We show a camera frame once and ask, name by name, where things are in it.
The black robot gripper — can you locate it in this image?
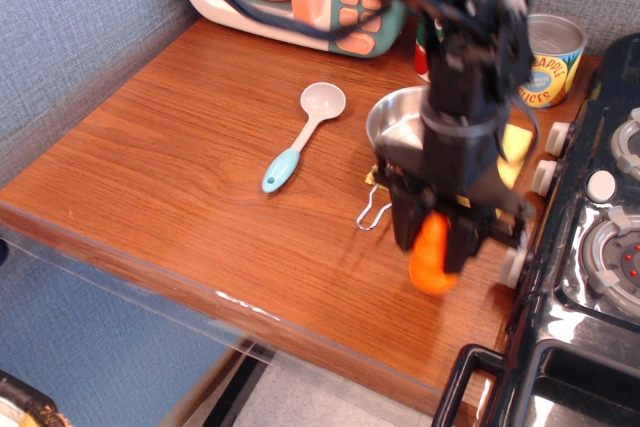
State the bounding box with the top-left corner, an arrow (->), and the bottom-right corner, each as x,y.
374,116 -> 537,276

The orange toy carrot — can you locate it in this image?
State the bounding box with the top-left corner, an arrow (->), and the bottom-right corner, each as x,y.
408,211 -> 458,295

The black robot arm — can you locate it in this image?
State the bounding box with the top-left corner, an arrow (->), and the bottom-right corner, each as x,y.
372,0 -> 534,274

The small stainless steel pot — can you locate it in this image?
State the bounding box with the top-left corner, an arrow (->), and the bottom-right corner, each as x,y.
356,85 -> 430,232

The yellow folded cloth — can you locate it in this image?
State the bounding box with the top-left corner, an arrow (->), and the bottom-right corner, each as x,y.
364,122 -> 534,221

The tomato sauce can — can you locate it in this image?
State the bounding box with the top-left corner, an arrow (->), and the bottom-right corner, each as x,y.
414,19 -> 444,83

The black toy stove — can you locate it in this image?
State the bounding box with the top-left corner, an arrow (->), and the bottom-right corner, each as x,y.
433,34 -> 639,426

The pineapple slices can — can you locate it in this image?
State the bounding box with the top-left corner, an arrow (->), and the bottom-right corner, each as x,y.
519,13 -> 587,108

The blue handled white spoon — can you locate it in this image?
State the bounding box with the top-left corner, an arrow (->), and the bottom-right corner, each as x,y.
261,82 -> 346,194

